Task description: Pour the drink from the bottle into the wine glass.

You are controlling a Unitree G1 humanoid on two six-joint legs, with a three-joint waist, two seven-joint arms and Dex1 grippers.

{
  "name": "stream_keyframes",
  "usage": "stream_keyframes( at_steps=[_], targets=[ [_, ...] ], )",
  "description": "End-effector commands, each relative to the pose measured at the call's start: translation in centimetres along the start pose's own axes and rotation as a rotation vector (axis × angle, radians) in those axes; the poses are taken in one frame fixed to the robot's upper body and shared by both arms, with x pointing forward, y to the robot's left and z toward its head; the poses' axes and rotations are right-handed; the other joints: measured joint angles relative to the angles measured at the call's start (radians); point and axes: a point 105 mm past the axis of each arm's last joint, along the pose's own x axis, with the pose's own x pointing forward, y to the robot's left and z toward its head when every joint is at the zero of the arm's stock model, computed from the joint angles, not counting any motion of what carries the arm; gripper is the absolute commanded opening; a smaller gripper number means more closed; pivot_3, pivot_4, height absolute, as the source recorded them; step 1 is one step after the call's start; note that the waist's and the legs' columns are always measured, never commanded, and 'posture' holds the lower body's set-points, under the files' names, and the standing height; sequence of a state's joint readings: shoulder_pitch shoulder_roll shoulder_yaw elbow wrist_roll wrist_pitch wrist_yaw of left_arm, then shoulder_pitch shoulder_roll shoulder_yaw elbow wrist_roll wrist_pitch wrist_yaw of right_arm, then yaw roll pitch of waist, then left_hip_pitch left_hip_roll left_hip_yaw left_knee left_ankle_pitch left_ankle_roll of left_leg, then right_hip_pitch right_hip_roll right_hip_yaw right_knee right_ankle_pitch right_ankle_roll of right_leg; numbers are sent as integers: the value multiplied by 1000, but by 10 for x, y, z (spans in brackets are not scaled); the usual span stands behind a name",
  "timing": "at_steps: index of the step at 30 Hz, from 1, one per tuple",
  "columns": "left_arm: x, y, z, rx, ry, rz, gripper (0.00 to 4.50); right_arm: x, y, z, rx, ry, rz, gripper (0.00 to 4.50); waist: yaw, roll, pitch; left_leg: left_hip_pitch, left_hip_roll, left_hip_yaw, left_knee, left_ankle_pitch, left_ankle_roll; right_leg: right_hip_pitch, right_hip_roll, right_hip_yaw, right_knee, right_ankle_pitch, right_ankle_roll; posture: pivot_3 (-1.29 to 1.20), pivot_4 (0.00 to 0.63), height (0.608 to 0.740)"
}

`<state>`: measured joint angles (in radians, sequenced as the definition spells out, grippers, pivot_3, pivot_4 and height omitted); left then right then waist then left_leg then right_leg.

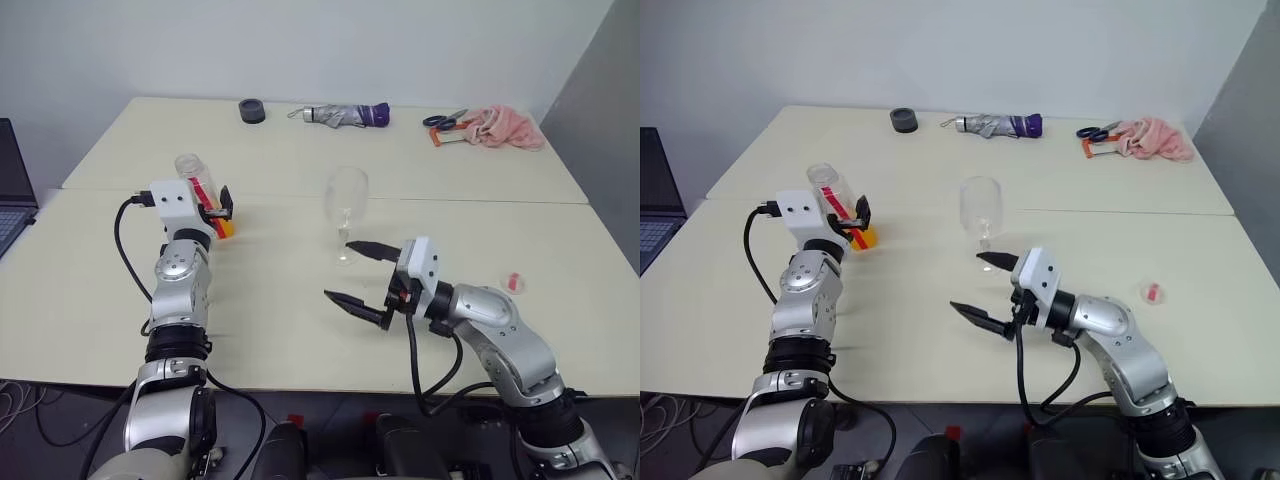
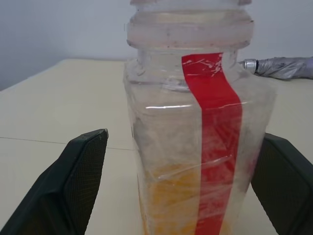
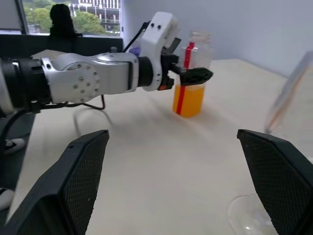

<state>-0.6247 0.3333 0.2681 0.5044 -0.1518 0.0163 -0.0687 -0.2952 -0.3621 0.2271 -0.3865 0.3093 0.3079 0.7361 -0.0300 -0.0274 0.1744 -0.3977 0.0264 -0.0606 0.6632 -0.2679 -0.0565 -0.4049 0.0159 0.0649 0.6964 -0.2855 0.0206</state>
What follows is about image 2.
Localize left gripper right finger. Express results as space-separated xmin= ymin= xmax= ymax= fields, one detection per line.
xmin=250 ymin=132 xmax=313 ymax=235

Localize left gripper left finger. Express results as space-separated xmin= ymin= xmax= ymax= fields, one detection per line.
xmin=0 ymin=128 xmax=109 ymax=235

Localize clear red-taped juice bottle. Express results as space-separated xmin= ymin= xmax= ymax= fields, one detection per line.
xmin=123 ymin=0 xmax=279 ymax=235

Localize silver purple folded umbrella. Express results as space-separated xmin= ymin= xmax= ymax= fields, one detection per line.
xmin=238 ymin=56 xmax=313 ymax=81

